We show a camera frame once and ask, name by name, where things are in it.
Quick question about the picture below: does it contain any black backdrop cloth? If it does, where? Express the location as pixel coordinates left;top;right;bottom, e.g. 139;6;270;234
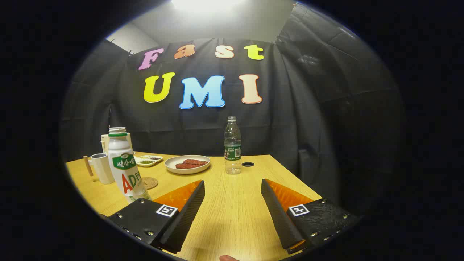
60;4;403;214

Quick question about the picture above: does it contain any wooden table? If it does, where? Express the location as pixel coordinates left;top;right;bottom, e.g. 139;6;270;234
65;152;323;261

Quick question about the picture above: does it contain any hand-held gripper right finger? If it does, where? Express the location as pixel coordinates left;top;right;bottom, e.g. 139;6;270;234
261;179;363;255

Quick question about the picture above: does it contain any cream toaster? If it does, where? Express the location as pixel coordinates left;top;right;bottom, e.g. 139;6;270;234
101;133;133;154

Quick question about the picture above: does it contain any white cup wooden handle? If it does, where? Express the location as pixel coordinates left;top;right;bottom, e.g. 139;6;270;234
83;153;116;185

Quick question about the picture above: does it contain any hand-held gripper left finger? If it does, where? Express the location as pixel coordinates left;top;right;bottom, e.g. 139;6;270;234
100;180;206;254

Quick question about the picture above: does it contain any clear plastic water bottle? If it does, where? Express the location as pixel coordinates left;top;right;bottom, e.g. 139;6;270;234
224;116;242;175

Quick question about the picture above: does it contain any white juice bottle green label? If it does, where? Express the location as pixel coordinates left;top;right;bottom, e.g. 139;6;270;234
108;127;151;203

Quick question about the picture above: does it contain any white divided dish with beans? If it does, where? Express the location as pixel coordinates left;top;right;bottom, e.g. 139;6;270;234
133;155;163;167

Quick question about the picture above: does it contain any white round plate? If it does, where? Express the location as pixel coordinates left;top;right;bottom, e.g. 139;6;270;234
165;156;211;175

